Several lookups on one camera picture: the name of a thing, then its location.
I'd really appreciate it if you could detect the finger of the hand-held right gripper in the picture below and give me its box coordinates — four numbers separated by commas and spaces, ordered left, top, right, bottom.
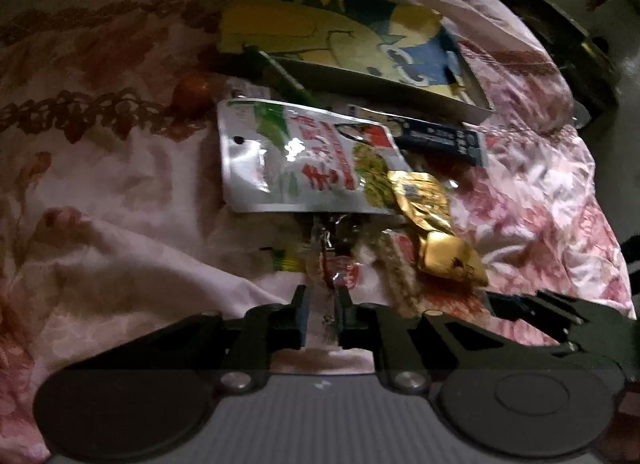
487, 290, 588, 341

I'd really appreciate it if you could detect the cartoon printed yellow blue box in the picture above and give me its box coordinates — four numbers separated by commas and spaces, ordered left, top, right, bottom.
217, 0, 494, 123

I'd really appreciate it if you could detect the clear rice cracker packet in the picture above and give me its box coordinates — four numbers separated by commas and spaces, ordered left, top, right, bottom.
372, 228, 427, 319

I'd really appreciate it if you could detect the green stick packet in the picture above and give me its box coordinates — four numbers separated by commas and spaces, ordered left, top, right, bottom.
244, 45, 322, 106

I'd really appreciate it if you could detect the small orange ball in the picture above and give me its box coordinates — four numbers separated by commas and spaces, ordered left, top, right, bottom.
172, 75, 214, 111

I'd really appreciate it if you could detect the crinkled gold snack wrapper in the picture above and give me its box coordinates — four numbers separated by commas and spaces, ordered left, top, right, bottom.
387, 170, 454, 236

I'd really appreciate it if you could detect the red print rice cracker packet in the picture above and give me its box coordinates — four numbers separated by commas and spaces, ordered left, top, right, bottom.
309, 214, 368, 295

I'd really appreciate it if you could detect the smooth gold snack packet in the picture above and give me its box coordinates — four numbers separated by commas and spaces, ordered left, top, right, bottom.
416, 230, 489, 288

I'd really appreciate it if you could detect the small green yellow packet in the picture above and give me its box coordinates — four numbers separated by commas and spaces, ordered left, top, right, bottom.
259, 243, 307, 273

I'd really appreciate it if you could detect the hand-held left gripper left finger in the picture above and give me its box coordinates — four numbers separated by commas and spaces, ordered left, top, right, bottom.
65, 285, 308, 395

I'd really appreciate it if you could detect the white green snack pouch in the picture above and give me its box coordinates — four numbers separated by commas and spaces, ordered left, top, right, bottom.
217, 98, 407, 216

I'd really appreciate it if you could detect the pink floral blanket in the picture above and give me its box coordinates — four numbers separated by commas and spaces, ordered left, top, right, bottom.
0, 0, 637, 464

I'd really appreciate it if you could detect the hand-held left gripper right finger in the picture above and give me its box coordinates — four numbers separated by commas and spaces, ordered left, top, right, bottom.
335, 286, 621, 393

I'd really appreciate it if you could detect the dark blue white tube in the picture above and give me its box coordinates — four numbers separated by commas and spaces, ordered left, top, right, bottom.
349, 104, 489, 168

